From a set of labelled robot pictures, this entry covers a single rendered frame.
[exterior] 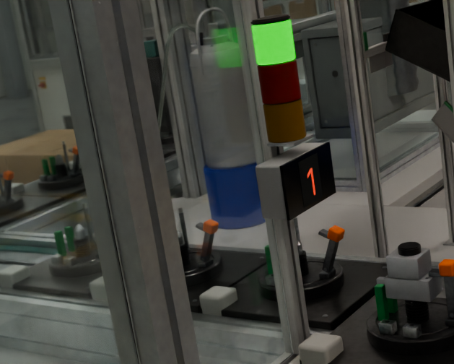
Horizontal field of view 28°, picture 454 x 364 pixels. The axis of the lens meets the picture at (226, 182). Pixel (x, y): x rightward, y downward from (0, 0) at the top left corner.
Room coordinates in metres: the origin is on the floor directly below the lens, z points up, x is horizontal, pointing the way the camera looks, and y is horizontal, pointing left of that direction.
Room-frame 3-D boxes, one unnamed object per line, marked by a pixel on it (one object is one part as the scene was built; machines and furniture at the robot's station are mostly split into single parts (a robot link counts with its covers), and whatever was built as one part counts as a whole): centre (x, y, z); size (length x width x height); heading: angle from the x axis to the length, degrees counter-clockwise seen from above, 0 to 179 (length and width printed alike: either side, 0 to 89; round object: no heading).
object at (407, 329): (1.08, -0.21, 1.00); 0.02 x 0.01 x 0.02; 53
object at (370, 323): (1.13, -0.23, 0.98); 0.14 x 0.14 x 0.02
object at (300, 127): (1.14, -0.09, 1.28); 0.05 x 0.05 x 0.05
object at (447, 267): (1.10, -0.26, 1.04); 0.04 x 0.02 x 0.08; 53
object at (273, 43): (1.14, -0.09, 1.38); 0.05 x 0.05 x 0.05
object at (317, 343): (1.11, -0.09, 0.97); 0.05 x 0.05 x 0.04; 53
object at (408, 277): (1.14, -0.22, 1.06); 0.08 x 0.04 x 0.07; 53
